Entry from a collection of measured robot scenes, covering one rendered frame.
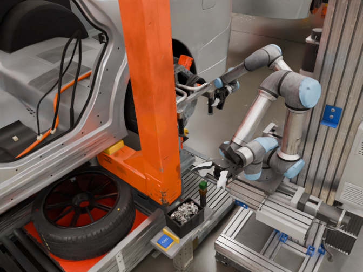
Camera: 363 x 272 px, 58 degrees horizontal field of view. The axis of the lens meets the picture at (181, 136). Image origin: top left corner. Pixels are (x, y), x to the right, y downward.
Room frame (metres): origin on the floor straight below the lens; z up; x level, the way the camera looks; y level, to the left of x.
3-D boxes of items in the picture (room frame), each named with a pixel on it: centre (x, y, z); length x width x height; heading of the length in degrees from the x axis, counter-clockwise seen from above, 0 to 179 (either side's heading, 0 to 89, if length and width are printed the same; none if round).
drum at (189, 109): (2.08, 0.01, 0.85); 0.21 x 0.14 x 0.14; 48
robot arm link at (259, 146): (1.07, -0.31, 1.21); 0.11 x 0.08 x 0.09; 127
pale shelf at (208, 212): (1.30, 0.02, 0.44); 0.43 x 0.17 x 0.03; 138
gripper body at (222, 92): (2.19, -0.32, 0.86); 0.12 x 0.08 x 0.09; 138
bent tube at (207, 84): (2.11, -0.10, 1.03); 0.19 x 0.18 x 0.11; 48
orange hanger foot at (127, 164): (1.73, 0.38, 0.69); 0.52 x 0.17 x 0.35; 48
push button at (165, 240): (1.18, 0.13, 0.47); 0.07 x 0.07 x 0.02; 48
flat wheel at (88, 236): (1.54, 0.69, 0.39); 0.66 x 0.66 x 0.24
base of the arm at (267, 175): (1.34, -0.44, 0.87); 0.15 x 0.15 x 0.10
